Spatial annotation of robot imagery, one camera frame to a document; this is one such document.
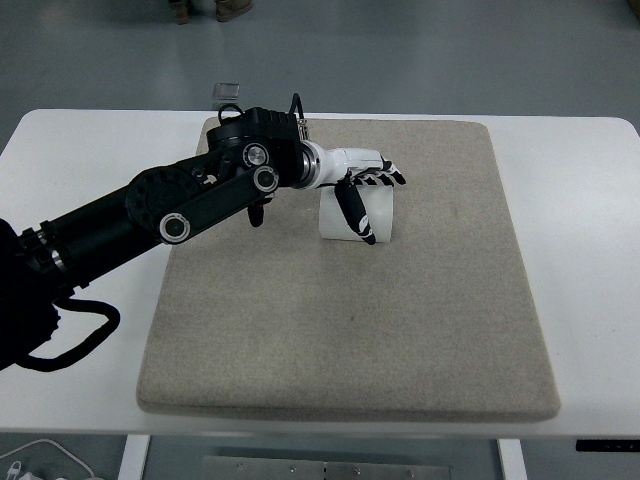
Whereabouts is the white table leg left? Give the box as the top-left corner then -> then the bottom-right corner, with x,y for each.
117,434 -> 151,480

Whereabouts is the white ribbed cup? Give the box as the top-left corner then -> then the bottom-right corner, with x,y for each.
319,186 -> 394,243

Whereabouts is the white table leg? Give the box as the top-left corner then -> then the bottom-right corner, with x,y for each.
117,434 -> 151,480
497,439 -> 528,480

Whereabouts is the brown shoe left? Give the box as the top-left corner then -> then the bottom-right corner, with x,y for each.
168,0 -> 191,25

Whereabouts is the brown shoe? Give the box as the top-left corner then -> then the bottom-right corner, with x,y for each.
215,0 -> 253,23
168,0 -> 191,25

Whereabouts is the small clear plastic box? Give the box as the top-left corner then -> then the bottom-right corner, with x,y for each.
212,82 -> 240,111

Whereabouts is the white table leg right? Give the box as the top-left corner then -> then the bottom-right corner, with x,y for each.
497,439 -> 528,480

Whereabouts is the black table control panel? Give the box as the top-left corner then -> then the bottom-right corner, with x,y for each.
575,439 -> 640,453

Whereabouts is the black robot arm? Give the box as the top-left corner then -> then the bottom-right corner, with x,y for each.
1,98 -> 305,372

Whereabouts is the beige felt mat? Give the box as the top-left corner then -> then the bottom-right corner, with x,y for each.
137,119 -> 560,423

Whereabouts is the white cable on floor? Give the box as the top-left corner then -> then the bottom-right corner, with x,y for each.
0,438 -> 96,480

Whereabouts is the black sleeved cable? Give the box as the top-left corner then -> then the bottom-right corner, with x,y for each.
19,298 -> 122,372

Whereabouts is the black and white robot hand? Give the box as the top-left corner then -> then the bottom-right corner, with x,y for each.
294,140 -> 406,245

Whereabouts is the brown shoe right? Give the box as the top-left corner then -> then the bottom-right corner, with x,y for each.
215,0 -> 253,23

